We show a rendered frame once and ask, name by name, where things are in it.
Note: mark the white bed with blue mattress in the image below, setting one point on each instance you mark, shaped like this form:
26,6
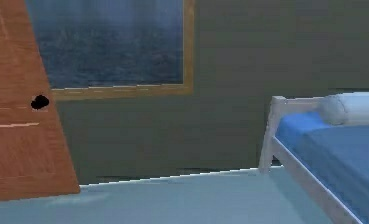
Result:
328,156

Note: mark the white pillow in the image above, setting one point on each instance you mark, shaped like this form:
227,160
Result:
348,108

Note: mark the brown wooden room door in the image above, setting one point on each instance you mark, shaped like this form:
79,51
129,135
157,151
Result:
22,146

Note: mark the blue picture in wooden frame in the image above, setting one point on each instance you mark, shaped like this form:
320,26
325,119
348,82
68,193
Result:
112,46

